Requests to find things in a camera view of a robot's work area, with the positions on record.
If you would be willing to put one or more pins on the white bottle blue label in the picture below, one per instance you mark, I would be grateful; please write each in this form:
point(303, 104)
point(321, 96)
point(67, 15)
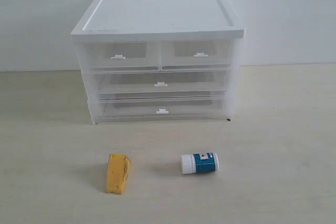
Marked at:
point(199, 163)

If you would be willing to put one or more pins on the yellow cheese wedge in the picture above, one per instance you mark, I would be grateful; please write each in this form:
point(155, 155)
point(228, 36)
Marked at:
point(118, 168)

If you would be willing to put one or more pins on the white plastic drawer cabinet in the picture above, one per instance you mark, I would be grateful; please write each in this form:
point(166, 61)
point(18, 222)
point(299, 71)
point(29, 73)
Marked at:
point(130, 21)

